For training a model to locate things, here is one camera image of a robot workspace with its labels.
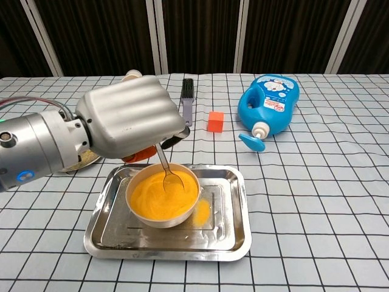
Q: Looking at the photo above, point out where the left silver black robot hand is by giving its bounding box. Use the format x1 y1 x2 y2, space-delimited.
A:
75 75 191 164

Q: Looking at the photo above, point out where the silver metal spoon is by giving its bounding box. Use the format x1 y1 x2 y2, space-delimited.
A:
155 143 186 195

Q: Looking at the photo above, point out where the round steel plate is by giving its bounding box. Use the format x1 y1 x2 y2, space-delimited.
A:
57 150 101 173

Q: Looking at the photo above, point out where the bowl of orange powder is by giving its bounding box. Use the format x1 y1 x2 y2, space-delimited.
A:
125 162 201 229

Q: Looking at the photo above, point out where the rectangular steel tray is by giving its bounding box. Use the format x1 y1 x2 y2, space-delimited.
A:
83 164 252 262

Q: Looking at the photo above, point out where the white paper cup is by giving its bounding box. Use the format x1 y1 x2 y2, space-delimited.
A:
122 69 143 82

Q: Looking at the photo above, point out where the black grey brush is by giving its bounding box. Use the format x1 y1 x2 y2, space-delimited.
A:
181 78 195 127

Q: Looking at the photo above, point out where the orange cube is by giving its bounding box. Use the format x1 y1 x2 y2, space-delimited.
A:
207 111 225 133

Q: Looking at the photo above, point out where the blue pump detergent bottle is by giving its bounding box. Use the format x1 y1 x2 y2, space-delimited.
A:
237 74 301 152

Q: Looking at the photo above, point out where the white checked tablecloth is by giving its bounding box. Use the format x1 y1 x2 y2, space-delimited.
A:
0 72 389 292

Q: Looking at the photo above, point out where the thin grey wire bundle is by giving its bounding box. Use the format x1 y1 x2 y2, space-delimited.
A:
0 96 78 121

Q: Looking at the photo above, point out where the white partition frame post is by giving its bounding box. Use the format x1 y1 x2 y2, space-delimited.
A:
145 0 171 75
233 0 255 74
19 0 64 77
325 0 365 74

